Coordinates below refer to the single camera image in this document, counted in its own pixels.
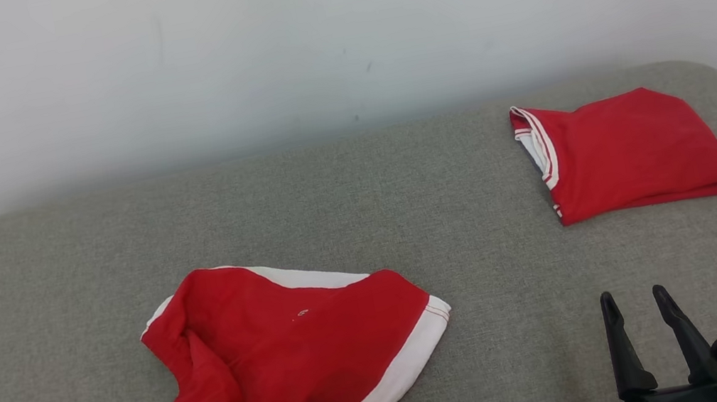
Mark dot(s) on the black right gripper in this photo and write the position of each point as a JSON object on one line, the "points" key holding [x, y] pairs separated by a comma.
{"points": [[671, 400]]}

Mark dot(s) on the red shorts with white stripe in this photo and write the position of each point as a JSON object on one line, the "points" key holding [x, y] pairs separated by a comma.
{"points": [[298, 361]]}

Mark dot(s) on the red jersey with white trim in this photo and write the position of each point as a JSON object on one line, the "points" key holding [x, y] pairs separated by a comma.
{"points": [[631, 150]]}

